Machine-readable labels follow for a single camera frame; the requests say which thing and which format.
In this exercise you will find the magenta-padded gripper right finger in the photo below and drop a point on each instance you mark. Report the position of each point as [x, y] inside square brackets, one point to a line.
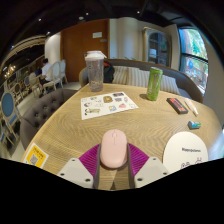
[141, 161]

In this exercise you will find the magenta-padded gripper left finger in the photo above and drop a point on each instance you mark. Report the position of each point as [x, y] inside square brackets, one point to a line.
[85, 163]

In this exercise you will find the pink computer mouse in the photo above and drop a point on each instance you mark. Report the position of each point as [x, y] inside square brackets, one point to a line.
[114, 148]

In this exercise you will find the white mouse pad pink rest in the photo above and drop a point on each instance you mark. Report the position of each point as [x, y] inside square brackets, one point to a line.
[185, 150]

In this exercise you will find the yellow and white code sticker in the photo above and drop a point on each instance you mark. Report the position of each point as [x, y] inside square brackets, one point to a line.
[36, 156]

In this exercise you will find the white sticker sheet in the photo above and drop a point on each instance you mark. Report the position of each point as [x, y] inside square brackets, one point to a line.
[108, 105]

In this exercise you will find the small teal pack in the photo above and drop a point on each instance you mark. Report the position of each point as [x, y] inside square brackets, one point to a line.
[194, 125]

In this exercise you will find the grey tufted armchair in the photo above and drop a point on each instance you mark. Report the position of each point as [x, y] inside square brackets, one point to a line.
[43, 111]

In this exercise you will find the black box with red print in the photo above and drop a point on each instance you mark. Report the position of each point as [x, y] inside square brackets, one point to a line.
[177, 105]

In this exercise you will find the white tube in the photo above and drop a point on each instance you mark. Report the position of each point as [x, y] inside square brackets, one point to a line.
[191, 106]

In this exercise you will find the green drink can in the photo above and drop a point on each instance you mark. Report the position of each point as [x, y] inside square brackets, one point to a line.
[154, 85]

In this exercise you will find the striped cushion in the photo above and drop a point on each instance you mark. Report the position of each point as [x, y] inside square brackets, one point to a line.
[138, 77]
[120, 75]

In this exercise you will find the clear shaker bottle white lid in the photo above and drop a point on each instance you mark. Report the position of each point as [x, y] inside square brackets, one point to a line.
[95, 75]

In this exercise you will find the grey curved sofa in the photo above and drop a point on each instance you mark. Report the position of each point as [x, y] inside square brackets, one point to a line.
[186, 81]

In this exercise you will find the black backpack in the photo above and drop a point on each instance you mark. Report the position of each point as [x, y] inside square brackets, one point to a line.
[109, 73]

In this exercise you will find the group of dining chairs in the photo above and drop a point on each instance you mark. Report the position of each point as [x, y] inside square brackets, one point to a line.
[8, 106]

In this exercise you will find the person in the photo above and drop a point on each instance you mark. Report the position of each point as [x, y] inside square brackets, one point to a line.
[46, 70]

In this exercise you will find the brown wooden door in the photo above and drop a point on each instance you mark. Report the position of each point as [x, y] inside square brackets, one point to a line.
[80, 50]

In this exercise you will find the arched glass cabinet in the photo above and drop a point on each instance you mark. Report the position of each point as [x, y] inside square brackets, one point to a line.
[157, 46]

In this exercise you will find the dark-framed window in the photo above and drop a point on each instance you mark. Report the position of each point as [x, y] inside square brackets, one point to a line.
[195, 58]

